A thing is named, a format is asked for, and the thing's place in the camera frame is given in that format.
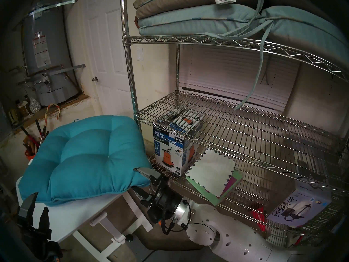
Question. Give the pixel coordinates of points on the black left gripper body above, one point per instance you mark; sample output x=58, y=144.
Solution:
x=41, y=246

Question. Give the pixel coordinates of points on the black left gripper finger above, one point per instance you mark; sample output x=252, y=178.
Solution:
x=27, y=212
x=44, y=223

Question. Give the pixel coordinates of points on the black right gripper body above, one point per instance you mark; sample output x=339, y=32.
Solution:
x=163, y=201

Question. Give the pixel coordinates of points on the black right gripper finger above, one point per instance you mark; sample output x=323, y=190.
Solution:
x=140, y=193
x=147, y=171

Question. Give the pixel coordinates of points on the teal tufted seat cushion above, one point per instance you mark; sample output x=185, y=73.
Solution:
x=84, y=157

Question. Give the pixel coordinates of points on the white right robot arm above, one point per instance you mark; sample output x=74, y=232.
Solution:
x=231, y=237

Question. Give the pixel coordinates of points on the pale blue tie cushion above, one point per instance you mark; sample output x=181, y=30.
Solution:
x=190, y=21

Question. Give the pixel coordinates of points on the tan flat cushion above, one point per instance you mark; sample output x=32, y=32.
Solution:
x=174, y=0

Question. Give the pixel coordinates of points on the utility pump cardboard box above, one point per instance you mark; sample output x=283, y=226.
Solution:
x=174, y=144

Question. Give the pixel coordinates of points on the white folding table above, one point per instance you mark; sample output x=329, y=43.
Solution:
x=81, y=212

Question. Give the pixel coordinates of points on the white zigzag-edged paper sheet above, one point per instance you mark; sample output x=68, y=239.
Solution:
x=212, y=174

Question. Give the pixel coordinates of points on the purple zigzag-edged paper sheet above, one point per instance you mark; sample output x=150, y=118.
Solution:
x=231, y=185

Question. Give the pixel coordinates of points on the red plastic package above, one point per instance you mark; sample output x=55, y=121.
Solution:
x=258, y=216

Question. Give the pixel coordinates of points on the crumpled aluminium foil ball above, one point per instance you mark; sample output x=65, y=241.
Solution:
x=34, y=106

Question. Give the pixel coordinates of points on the white panel door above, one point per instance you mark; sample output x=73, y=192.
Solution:
x=106, y=45

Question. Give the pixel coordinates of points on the white lamp product box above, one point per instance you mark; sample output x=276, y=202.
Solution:
x=302, y=207

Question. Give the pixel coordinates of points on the grey water heater tank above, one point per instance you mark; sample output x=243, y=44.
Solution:
x=51, y=62

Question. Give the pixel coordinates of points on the dark LED product box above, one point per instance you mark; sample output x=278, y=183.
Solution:
x=332, y=215

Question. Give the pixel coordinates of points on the white wall light switch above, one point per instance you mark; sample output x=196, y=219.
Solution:
x=140, y=54

